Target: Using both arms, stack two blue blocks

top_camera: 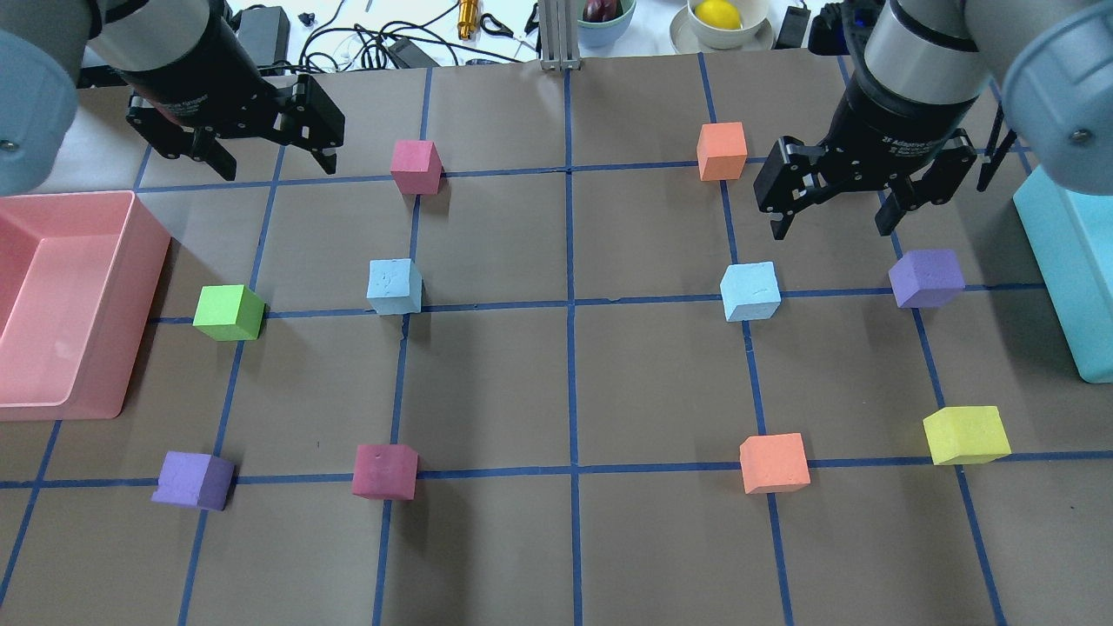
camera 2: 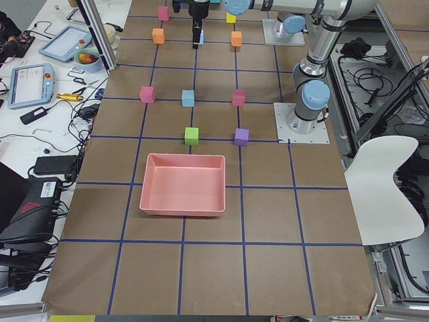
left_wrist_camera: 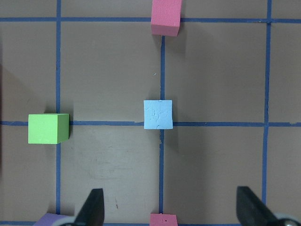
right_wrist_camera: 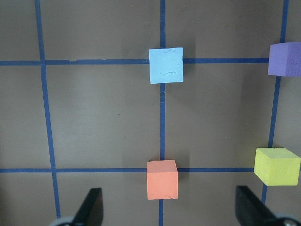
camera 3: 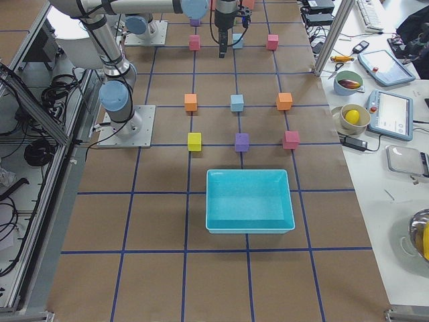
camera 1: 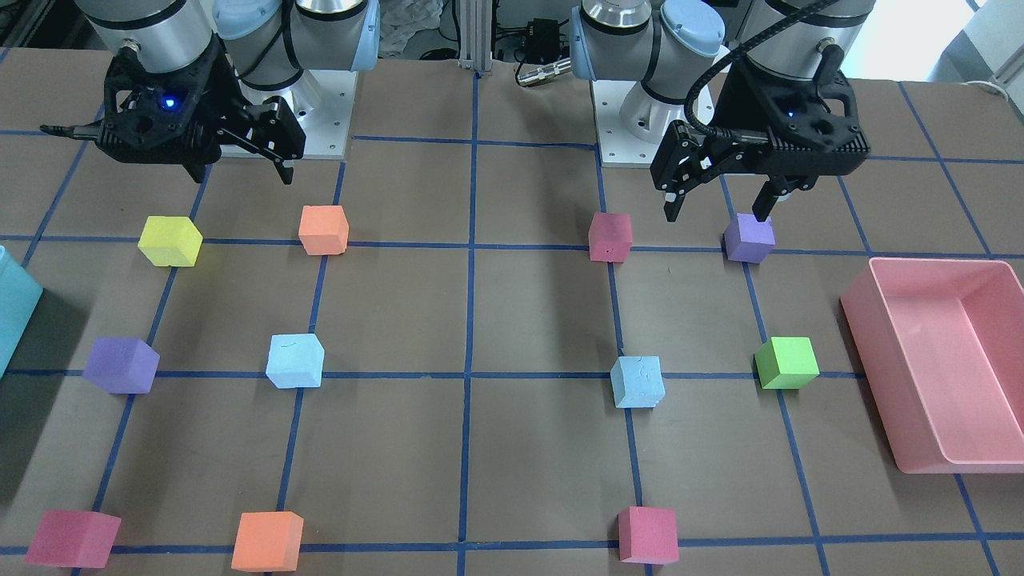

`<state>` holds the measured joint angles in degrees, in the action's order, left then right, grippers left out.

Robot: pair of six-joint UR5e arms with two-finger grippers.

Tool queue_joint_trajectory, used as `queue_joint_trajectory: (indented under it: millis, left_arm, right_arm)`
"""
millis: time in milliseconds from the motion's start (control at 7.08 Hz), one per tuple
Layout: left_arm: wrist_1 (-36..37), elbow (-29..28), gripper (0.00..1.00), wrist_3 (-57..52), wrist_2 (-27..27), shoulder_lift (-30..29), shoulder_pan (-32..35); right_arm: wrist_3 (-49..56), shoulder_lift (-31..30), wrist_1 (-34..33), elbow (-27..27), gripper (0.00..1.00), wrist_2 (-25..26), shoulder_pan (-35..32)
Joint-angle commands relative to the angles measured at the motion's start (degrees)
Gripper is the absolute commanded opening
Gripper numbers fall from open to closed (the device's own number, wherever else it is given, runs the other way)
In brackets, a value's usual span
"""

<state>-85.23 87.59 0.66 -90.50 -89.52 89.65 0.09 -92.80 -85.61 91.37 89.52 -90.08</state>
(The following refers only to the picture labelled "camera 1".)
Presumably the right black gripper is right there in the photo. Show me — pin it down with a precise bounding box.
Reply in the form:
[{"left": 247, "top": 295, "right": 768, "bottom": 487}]
[{"left": 40, "top": 36, "right": 306, "bottom": 186}]

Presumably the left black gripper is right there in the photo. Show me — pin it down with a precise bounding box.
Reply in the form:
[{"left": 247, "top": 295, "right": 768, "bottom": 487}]
[{"left": 650, "top": 48, "right": 871, "bottom": 222}]

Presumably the light blue foam block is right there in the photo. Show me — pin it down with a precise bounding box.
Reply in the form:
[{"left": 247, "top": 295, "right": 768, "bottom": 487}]
[
  {"left": 610, "top": 356, "right": 666, "bottom": 409},
  {"left": 264, "top": 333, "right": 325, "bottom": 389}
]

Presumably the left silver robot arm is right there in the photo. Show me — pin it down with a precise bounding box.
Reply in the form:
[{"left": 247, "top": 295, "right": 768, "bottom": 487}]
[{"left": 568, "top": 1, "right": 874, "bottom": 222}]

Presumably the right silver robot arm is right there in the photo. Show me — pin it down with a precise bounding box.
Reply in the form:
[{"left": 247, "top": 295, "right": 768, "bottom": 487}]
[{"left": 41, "top": 1, "right": 381, "bottom": 186}]

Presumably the upper purple foam block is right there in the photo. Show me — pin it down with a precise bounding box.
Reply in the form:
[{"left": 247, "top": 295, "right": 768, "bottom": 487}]
[{"left": 723, "top": 213, "right": 776, "bottom": 265}]

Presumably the purple foam block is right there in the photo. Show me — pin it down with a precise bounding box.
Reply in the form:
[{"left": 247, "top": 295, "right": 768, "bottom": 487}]
[
  {"left": 82, "top": 337, "right": 160, "bottom": 394},
  {"left": 723, "top": 213, "right": 776, "bottom": 265}
]

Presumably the upper orange foam block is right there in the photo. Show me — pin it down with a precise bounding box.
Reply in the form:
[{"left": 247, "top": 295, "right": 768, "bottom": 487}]
[{"left": 298, "top": 205, "right": 349, "bottom": 256}]

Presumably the orange foam block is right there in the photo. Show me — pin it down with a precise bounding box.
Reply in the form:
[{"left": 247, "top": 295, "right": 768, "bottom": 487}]
[
  {"left": 298, "top": 205, "right": 349, "bottom": 256},
  {"left": 230, "top": 511, "right": 305, "bottom": 573}
]

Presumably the yellow foam block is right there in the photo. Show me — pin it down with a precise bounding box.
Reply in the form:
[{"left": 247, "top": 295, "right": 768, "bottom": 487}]
[{"left": 138, "top": 215, "right": 202, "bottom": 268}]

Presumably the upper pink foam block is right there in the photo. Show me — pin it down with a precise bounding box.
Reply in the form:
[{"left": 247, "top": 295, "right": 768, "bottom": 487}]
[{"left": 588, "top": 212, "right": 634, "bottom": 263}]

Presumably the pink foam block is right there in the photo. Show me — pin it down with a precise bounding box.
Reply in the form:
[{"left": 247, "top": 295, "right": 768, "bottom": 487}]
[
  {"left": 617, "top": 506, "right": 680, "bottom": 566},
  {"left": 25, "top": 510, "right": 122, "bottom": 569},
  {"left": 588, "top": 212, "right": 634, "bottom": 263}
]

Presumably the green foam block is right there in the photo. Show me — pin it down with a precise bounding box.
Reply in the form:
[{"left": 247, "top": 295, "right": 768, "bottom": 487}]
[{"left": 754, "top": 336, "right": 821, "bottom": 390}]

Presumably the silver cylindrical connector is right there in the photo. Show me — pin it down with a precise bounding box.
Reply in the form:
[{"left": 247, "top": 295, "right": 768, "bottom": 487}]
[{"left": 514, "top": 58, "right": 573, "bottom": 88}]

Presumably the black power adapter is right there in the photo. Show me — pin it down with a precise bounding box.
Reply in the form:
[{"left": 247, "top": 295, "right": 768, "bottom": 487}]
[{"left": 523, "top": 18, "right": 562, "bottom": 63}]

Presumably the light blue plastic bin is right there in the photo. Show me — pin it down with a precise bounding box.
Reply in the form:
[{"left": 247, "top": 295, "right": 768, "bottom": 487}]
[{"left": 1, "top": 246, "right": 43, "bottom": 376}]

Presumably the pink plastic bin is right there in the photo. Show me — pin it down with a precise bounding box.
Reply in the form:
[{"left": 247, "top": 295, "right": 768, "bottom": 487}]
[{"left": 841, "top": 258, "right": 1023, "bottom": 474}]

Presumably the lower pink foam block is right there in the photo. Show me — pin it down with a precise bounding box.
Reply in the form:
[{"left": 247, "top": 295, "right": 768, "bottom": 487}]
[
  {"left": 25, "top": 510, "right": 122, "bottom": 569},
  {"left": 617, "top": 506, "right": 680, "bottom": 566}
]

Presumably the lower orange foam block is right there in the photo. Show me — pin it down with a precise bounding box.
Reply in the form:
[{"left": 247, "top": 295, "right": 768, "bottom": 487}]
[{"left": 230, "top": 511, "right": 305, "bottom": 573}]

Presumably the black corrugated cable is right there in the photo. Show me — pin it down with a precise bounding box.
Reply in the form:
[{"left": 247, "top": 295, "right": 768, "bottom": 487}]
[{"left": 685, "top": 0, "right": 833, "bottom": 138}]

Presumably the aluminium frame post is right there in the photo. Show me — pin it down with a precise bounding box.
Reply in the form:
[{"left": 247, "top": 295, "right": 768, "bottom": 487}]
[{"left": 454, "top": 0, "right": 494, "bottom": 77}]

